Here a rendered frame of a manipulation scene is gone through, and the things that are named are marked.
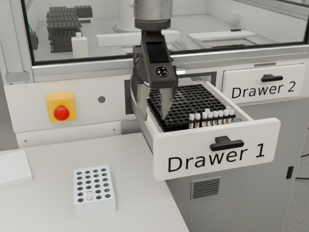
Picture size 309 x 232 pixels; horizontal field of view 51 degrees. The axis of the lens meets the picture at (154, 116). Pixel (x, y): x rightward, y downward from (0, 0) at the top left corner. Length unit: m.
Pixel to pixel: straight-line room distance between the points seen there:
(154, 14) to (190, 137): 0.25
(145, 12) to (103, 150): 0.45
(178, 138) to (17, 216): 0.38
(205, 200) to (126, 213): 0.61
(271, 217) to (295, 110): 0.52
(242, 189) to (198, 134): 0.70
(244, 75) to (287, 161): 0.46
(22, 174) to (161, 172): 0.35
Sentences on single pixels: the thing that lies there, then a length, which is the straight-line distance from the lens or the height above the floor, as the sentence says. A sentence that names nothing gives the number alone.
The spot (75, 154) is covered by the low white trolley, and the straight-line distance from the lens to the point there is 0.92.
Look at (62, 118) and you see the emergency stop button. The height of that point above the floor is 0.87.
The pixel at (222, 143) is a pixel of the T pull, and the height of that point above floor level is 0.91.
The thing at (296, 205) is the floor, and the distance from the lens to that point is 2.02.
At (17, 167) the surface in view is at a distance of 0.89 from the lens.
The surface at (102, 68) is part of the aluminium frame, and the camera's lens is 0.93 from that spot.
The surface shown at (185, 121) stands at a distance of 0.77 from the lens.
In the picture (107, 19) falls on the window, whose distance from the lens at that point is 0.91.
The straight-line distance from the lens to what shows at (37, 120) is 0.98.
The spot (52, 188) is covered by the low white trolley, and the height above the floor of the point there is 0.76.
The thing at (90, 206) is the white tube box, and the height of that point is 0.79.
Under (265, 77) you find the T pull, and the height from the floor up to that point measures 0.91.
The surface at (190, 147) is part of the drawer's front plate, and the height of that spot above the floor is 0.89.
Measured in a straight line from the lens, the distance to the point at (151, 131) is 0.76.
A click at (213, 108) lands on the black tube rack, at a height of 0.90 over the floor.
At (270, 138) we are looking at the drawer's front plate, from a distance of 0.77.
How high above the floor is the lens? 1.26
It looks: 27 degrees down
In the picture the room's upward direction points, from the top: straight up
